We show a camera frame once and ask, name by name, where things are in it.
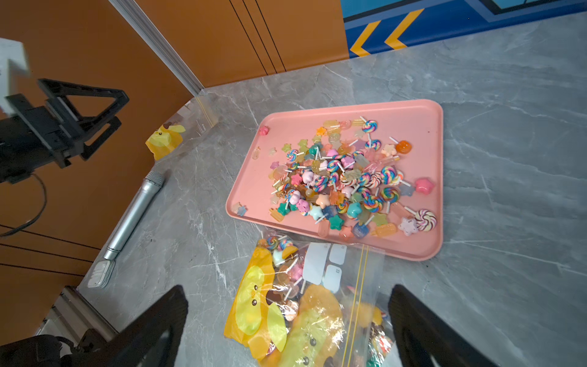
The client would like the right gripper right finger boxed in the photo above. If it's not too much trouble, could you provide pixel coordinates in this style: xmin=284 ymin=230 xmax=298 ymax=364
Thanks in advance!
xmin=388 ymin=284 xmax=496 ymax=367

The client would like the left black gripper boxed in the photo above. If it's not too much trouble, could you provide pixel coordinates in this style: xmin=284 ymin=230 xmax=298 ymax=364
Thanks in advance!
xmin=1 ymin=79 xmax=129 ymax=184

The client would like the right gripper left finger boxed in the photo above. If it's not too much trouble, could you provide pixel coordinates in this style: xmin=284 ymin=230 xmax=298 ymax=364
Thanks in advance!
xmin=68 ymin=285 xmax=189 ymax=366

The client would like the clear ziploc bag with candies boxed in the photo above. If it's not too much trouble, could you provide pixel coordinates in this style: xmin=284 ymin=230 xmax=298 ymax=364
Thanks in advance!
xmin=145 ymin=95 xmax=219 ymax=161

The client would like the silver microphone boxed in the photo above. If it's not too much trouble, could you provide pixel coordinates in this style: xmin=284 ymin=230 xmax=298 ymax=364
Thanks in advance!
xmin=87 ymin=171 xmax=165 ymax=288

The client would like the pink plastic tray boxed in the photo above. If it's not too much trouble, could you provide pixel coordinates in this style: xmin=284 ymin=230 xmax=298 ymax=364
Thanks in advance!
xmin=226 ymin=99 xmax=443 ymax=261

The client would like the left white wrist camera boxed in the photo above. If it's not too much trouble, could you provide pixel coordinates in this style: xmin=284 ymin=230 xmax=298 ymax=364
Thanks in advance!
xmin=1 ymin=38 xmax=31 ymax=116

